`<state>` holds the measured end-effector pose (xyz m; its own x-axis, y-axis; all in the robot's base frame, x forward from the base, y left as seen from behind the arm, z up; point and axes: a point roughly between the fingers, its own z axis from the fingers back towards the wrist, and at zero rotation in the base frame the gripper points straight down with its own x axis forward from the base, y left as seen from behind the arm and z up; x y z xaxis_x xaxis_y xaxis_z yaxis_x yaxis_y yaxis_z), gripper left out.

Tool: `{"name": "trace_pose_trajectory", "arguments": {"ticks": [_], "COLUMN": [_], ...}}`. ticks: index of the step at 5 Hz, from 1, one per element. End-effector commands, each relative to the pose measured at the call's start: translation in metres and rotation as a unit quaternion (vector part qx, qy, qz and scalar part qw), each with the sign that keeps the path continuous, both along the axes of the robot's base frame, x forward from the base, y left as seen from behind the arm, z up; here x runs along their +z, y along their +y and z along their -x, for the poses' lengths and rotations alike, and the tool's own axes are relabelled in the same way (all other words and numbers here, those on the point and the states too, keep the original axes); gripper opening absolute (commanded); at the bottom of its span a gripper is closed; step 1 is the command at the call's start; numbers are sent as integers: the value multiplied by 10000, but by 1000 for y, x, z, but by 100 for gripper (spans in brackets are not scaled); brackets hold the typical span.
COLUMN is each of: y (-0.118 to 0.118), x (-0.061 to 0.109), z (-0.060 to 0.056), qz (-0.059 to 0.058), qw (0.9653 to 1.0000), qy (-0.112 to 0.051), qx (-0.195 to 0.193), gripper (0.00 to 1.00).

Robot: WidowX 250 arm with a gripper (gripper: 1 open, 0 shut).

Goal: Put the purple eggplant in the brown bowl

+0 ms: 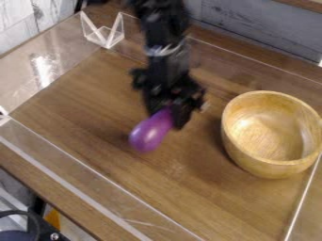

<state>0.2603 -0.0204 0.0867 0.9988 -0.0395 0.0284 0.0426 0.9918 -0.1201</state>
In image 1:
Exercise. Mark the brown wooden bowl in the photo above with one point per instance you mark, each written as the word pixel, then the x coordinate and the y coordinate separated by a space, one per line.
pixel 272 133

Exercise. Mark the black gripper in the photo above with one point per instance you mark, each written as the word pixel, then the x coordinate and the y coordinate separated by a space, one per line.
pixel 166 83

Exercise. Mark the clear acrylic tray walls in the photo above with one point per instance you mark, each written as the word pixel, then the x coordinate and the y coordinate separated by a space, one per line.
pixel 66 90

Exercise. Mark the black clamp with cable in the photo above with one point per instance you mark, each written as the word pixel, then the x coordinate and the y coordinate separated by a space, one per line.
pixel 39 229

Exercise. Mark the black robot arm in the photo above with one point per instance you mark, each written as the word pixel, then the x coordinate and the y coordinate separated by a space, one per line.
pixel 163 22

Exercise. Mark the purple toy eggplant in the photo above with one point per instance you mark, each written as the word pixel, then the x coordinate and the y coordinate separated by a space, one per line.
pixel 150 131

